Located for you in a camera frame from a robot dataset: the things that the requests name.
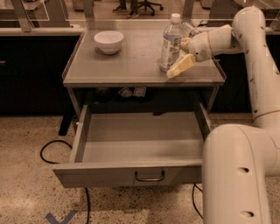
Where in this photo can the black metal drawer handle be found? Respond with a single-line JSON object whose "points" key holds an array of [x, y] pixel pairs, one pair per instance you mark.
{"points": [[150, 178]]}

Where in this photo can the grey metal cabinet table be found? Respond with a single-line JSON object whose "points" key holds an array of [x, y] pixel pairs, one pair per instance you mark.
{"points": [[135, 65]]}

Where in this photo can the small lying plastic bottle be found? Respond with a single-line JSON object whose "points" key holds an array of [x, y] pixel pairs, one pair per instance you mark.
{"points": [[189, 31]]}

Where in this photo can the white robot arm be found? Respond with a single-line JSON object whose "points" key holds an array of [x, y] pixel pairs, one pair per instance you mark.
{"points": [[236, 159]]}

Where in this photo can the open grey top drawer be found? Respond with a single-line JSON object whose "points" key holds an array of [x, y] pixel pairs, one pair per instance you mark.
{"points": [[109, 148]]}

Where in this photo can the black office chair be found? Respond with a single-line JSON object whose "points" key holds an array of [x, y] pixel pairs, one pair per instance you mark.
{"points": [[146, 4]]}

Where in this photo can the clear blue-label water bottle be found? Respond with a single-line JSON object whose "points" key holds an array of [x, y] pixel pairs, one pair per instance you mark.
{"points": [[171, 42]]}

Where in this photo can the white ceramic bowl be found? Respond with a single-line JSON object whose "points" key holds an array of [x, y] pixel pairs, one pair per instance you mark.
{"points": [[109, 42]]}

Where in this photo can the person's feet in background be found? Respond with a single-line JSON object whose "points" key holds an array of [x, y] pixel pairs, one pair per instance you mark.
{"points": [[123, 8]]}

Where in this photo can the white horizontal rail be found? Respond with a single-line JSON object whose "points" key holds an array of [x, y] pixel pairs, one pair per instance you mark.
{"points": [[42, 31]]}

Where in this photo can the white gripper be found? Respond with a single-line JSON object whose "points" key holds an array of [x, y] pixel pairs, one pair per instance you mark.
{"points": [[199, 46]]}

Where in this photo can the blue tape floor marker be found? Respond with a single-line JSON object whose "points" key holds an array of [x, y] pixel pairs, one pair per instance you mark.
{"points": [[52, 219]]}

